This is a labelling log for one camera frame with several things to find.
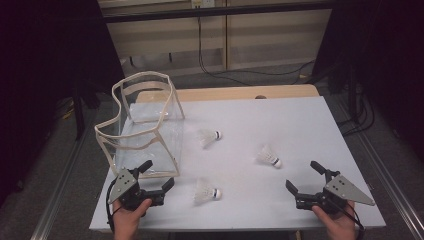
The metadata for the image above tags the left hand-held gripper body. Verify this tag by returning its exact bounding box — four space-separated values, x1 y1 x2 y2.
107 167 167 213

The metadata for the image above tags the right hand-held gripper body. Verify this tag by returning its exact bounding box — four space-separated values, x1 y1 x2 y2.
294 173 376 215

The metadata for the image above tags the white shuttlecock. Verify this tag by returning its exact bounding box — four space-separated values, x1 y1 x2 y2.
255 144 283 169
198 129 223 149
194 178 223 205

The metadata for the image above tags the person's right hand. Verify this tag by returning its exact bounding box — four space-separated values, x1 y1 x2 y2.
311 200 358 240

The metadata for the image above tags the person's left hand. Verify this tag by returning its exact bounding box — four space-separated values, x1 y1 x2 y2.
112 198 153 240

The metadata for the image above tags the white paper sheet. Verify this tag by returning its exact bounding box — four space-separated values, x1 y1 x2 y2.
88 95 387 233

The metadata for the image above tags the black metal stand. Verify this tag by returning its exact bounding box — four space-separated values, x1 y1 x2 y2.
73 88 85 141

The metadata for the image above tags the beige wooden cabinet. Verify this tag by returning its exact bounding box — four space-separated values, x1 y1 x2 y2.
99 0 334 78

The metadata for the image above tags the black curtain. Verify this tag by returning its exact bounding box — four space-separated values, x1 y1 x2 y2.
313 0 424 158

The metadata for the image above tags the black metal crossbar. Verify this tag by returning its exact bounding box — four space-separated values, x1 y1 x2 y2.
103 0 334 24

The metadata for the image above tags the left hand-held gripper cable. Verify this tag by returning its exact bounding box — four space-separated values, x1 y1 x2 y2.
105 181 118 233

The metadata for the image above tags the hand-held gripper cable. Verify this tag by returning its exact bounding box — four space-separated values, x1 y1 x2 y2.
105 181 118 233
329 198 366 240

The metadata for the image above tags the right hand-held gripper cable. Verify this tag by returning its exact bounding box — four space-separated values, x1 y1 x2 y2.
329 198 366 240

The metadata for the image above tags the aluminium floor rail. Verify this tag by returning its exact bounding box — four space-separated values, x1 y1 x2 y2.
30 126 98 240
333 96 424 240

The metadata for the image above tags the bundle of black cables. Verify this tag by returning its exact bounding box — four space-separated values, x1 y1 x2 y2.
336 83 376 138

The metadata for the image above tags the yellow cable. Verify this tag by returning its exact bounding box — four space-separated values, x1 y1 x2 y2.
61 99 76 120

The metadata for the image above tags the black floor cable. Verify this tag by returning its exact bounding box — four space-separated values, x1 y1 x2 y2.
197 16 316 87

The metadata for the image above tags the white wall socket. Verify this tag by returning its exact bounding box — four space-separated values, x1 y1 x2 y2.
191 0 216 9

